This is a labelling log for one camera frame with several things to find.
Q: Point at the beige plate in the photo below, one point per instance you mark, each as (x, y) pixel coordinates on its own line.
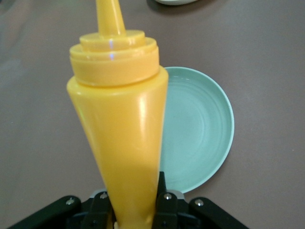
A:
(175, 2)

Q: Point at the mint green plate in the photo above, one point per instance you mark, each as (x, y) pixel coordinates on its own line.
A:
(197, 124)

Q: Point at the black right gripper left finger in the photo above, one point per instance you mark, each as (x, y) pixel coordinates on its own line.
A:
(98, 210)

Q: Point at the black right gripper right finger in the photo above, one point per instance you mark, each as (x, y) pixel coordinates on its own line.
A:
(166, 205)

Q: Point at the yellow mustard squeeze bottle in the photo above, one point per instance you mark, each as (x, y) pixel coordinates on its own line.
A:
(119, 119)

